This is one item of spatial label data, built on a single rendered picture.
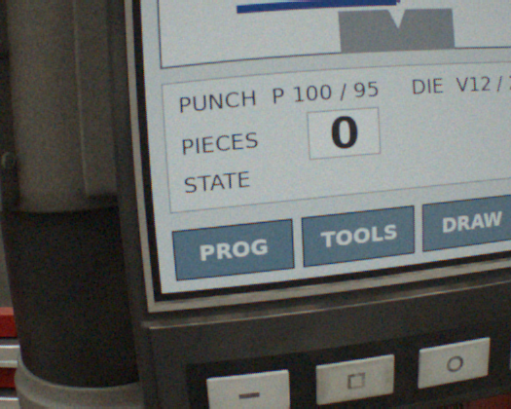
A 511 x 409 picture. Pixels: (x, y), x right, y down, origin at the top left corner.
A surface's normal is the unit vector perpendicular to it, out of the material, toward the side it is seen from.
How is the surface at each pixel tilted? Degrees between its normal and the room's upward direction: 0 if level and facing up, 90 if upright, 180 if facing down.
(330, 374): 90
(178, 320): 90
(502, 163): 90
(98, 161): 90
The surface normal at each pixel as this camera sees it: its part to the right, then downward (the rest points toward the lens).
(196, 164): 0.15, 0.32
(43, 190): -0.18, 0.33
